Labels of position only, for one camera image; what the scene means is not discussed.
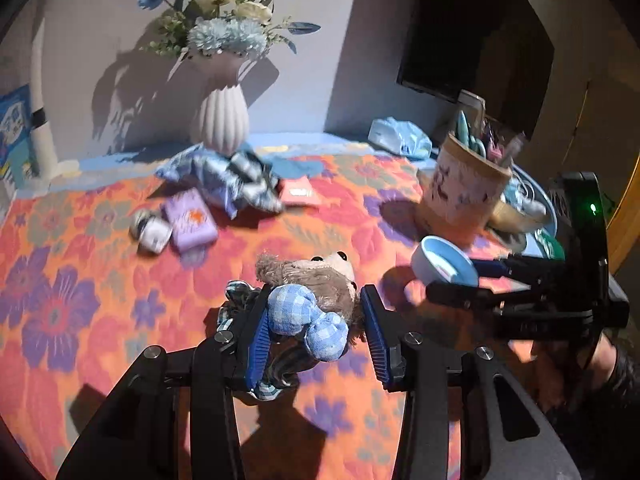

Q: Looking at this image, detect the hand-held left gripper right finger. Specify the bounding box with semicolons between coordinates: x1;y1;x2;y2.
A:
360;284;583;480

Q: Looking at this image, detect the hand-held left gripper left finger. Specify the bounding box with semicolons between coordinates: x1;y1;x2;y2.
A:
56;284;274;480

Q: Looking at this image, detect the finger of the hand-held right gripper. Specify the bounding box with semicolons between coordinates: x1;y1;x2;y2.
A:
425;280;543;312
470;254;566;282

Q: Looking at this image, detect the green packet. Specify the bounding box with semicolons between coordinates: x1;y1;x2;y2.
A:
535;227;567;262

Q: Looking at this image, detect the light blue bowl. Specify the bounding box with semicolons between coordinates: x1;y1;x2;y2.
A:
411;235;481;288

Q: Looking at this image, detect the brown plush bear gingham outfit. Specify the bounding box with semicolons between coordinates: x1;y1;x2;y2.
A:
255;251;362;362

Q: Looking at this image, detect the blue white wipes packet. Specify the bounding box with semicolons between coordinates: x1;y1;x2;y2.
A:
156;143;287;220

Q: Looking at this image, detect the person's right forearm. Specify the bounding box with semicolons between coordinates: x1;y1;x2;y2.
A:
597;332;640;461

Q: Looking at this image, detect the person's right hand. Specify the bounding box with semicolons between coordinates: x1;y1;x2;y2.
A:
507;334;601;413

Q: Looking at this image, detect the wicker bowl with items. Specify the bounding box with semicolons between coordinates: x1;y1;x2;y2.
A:
492;162;559;253

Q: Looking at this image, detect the bamboo pen holder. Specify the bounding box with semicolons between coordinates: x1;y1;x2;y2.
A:
417;132;513;246

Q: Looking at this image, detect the bunch of pens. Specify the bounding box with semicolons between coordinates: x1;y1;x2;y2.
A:
450;91;528;167

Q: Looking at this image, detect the purple packet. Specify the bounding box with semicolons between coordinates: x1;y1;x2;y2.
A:
164;187;218;252

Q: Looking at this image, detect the small white jar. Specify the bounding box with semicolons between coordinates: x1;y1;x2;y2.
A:
129;209;173;255

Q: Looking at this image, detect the pink packet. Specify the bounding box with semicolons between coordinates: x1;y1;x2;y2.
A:
277;176;322;208

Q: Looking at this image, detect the floral tablecloth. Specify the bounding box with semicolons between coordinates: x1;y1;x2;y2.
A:
0;152;566;480

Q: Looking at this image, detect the blue white tissue pack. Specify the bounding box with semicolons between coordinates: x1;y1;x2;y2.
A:
367;116;433;160

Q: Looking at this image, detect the white ribbed vase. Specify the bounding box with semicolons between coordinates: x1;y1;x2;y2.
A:
190;52;251;157

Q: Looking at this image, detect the black monitor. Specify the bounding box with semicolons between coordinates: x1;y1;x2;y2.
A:
396;0;556;142

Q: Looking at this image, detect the white lamp stand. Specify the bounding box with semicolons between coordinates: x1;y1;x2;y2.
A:
27;10;78;181

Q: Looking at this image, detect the artificial flower bouquet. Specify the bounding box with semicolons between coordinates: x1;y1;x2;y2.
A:
137;0;322;61

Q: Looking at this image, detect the row of books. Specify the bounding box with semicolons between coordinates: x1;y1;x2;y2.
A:
0;85;38;196

